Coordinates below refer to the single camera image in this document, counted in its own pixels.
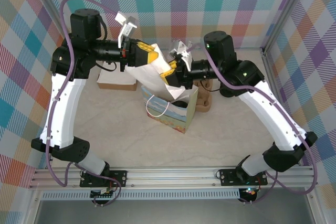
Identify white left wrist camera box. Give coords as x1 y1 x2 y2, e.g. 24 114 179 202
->
114 10 139 48

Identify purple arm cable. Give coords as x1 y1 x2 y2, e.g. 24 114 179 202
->
45 0 124 208
187 41 317 206

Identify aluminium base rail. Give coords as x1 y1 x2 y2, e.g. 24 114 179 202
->
28 166 320 190

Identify slotted grey cable tray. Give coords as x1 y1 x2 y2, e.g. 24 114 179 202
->
40 191 241 200

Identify brown cardboard napkin box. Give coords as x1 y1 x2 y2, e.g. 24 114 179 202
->
96 73 139 91

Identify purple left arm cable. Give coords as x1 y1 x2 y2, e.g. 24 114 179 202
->
45 0 124 208

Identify small green circuit board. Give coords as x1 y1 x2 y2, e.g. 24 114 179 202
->
90 188 116 200

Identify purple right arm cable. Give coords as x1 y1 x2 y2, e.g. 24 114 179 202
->
187 41 317 206

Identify printed paper gift bag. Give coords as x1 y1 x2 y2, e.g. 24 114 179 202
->
141 84 199 134

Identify small circuit board with lights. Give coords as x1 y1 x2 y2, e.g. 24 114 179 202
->
240 187 257 197

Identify aluminium frame post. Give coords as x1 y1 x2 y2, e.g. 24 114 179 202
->
31 0 81 61
261 0 314 54

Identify white paper napkins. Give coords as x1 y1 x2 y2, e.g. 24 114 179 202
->
125 42 184 99

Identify stack of cardboard cup carriers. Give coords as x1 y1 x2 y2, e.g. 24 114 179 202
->
194 81 213 113

